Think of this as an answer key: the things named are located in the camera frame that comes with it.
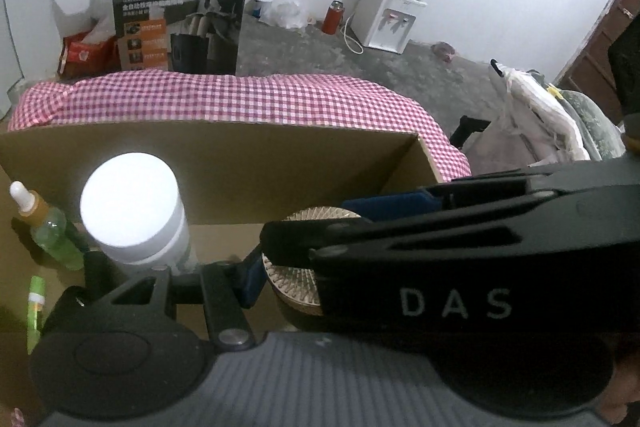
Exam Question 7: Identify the green lip balm tube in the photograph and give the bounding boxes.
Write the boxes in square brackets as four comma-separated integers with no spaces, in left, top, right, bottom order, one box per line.
[27,276,47,355]

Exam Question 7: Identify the brown wooden cabinet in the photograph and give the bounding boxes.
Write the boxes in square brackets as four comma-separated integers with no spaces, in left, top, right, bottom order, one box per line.
[554,0,640,118]

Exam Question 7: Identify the cardboard box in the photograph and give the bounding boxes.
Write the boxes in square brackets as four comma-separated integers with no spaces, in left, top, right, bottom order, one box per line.
[0,119,446,413]

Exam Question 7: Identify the pink object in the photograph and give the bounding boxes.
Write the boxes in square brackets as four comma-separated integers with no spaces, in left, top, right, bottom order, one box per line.
[431,41,457,64]

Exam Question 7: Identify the white water dispenser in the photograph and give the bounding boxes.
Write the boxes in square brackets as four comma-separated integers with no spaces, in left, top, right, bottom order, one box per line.
[349,0,418,55]

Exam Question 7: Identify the red tissue pack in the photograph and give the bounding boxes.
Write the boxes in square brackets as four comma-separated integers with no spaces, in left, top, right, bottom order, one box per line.
[61,29,121,78]

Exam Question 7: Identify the white jar with white lid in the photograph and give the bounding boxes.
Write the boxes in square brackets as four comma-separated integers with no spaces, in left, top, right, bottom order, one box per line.
[80,152,192,269]

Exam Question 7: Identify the pink checkered cloth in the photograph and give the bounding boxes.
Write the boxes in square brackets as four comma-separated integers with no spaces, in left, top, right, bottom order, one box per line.
[7,72,473,182]

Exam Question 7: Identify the red thermos flask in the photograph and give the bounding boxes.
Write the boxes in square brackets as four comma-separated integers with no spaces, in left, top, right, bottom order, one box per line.
[321,0,347,36]

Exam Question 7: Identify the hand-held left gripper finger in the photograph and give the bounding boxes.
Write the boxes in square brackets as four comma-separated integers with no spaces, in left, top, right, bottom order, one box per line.
[111,247,268,354]

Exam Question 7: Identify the green dropper bottle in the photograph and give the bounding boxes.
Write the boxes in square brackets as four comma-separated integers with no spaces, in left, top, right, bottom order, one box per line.
[9,181,86,272]

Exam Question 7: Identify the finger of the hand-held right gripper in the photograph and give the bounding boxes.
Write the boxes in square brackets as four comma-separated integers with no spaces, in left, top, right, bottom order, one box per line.
[341,172,556,224]
[259,197,576,274]

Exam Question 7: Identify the black object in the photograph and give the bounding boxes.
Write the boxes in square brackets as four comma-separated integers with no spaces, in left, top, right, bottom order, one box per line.
[449,114,492,148]

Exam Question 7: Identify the grey-green patterned cloth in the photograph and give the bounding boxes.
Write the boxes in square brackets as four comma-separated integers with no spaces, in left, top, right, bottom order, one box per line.
[547,82,628,160]

